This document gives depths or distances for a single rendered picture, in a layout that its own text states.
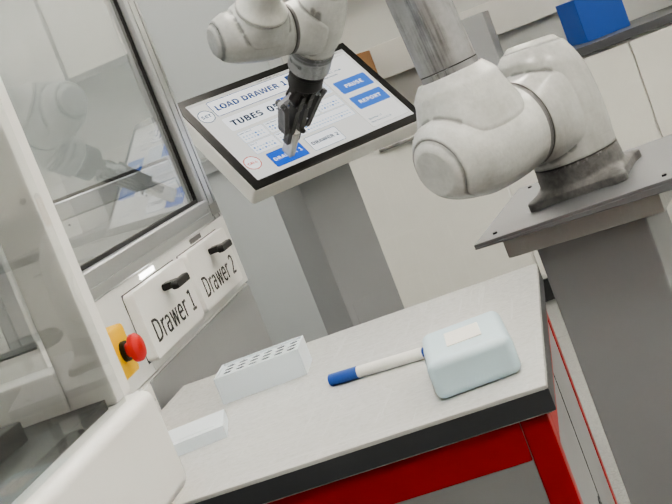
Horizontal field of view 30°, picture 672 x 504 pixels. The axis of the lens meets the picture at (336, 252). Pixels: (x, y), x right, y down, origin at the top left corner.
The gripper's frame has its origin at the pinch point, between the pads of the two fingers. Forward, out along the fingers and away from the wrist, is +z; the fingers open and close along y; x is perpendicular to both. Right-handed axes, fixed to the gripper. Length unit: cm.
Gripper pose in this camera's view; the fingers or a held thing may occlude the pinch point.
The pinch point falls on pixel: (290, 141)
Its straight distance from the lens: 277.1
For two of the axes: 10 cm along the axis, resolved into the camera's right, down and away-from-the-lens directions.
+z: -2.0, 6.8, 7.1
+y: -7.4, 3.7, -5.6
